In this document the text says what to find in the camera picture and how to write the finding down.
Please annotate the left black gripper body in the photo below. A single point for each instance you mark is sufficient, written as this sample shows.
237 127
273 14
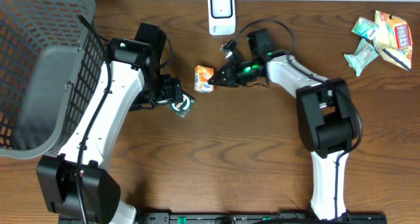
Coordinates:
171 90

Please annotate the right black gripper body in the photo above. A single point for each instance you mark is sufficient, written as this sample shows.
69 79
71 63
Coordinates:
247 71

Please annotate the dark green round-logo packet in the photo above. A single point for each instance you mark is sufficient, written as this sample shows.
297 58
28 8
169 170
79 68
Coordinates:
183 107

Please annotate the small orange box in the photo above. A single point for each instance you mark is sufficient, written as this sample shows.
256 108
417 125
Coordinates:
202 75

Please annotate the teal wet wipes pack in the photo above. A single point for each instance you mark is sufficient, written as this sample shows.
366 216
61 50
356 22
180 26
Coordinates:
364 54

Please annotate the small teal packet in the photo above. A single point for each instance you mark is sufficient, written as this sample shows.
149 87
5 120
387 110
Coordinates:
365 28

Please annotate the yellow snack bag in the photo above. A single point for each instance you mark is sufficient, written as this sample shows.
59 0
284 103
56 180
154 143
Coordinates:
393 40

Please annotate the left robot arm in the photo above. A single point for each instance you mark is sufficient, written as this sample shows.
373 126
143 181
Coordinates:
77 184

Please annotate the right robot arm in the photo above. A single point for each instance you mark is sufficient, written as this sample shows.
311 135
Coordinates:
327 119

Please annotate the white barcode scanner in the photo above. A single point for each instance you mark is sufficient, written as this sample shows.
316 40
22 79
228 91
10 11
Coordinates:
222 17

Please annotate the grey plastic shopping basket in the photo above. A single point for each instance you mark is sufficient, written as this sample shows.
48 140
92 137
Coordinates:
50 67

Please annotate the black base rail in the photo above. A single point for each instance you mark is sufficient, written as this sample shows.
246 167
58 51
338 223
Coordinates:
282 217

